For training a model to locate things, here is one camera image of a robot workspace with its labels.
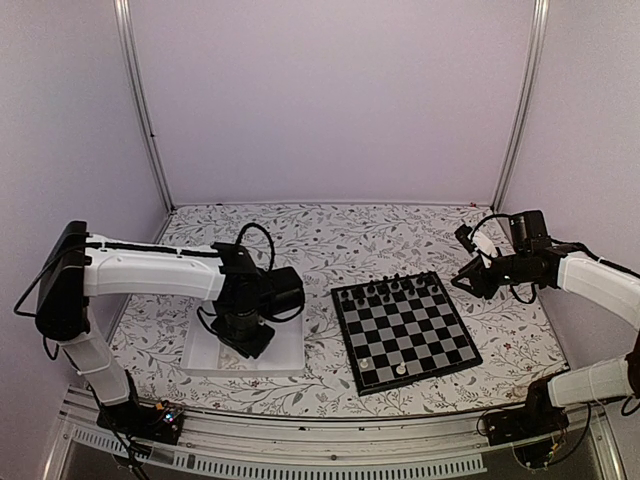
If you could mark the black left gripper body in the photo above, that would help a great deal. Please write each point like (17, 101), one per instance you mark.
(240, 331)

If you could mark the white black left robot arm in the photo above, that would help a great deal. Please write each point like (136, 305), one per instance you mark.
(83, 265)

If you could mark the left aluminium frame post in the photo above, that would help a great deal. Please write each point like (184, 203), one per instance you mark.
(126, 34)

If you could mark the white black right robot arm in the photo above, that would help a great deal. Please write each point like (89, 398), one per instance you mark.
(610, 287)

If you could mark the right aluminium frame post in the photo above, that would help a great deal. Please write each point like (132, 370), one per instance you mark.
(533, 58)

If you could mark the aluminium frame post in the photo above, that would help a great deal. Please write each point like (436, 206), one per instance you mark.
(126, 34)
(533, 58)

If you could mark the black white chessboard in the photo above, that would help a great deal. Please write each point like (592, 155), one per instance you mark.
(408, 320)

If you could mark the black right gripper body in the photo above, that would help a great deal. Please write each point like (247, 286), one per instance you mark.
(519, 273)

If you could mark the aluminium front rail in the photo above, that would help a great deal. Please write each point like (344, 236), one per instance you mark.
(296, 434)

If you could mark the floral patterned table mat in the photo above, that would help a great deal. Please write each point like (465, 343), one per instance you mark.
(330, 246)

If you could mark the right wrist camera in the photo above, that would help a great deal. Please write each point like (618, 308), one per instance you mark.
(476, 242)

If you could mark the white plastic tray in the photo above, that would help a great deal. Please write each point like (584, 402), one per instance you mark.
(284, 356)

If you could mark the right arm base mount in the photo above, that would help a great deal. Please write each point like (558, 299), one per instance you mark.
(536, 431)

